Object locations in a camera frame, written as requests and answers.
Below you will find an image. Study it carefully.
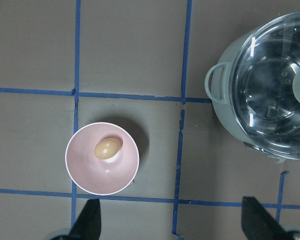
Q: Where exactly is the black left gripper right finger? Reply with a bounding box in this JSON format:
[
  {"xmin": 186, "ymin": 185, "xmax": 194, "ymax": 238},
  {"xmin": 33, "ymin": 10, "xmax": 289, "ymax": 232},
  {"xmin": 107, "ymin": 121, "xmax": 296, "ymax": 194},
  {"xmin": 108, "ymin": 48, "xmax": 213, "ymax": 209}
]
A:
[{"xmin": 241, "ymin": 196, "xmax": 287, "ymax": 240}]

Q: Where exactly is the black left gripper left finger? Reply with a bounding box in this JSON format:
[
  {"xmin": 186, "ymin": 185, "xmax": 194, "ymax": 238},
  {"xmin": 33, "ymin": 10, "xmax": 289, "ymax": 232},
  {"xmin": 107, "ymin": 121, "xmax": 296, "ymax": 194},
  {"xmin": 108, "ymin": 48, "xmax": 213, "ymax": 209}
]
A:
[{"xmin": 69, "ymin": 199, "xmax": 101, "ymax": 240}]

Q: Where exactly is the brown egg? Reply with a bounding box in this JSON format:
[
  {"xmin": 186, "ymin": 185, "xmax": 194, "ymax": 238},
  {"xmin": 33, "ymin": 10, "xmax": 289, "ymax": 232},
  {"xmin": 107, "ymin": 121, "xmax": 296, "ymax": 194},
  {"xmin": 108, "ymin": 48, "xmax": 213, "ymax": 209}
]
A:
[{"xmin": 94, "ymin": 137, "xmax": 121, "ymax": 160}]

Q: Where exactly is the glass pot lid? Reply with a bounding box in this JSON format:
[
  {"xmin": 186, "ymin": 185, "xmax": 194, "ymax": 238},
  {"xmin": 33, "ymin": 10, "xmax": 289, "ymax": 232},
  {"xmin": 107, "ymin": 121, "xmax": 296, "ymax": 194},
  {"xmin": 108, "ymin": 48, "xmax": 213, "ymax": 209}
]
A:
[{"xmin": 229, "ymin": 12, "xmax": 300, "ymax": 160}]

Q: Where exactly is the pale green electric pot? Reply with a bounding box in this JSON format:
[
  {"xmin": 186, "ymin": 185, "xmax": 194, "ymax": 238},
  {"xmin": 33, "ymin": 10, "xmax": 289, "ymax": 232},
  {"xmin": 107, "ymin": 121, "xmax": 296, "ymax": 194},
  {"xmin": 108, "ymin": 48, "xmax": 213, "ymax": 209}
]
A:
[{"xmin": 204, "ymin": 31, "xmax": 290, "ymax": 159}]

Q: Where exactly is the pink bowl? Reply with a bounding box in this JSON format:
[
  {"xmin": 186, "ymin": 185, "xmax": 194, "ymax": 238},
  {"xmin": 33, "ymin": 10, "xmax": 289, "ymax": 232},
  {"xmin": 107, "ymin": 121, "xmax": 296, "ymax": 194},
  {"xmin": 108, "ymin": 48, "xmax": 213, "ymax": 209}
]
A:
[{"xmin": 64, "ymin": 122, "xmax": 140, "ymax": 196}]

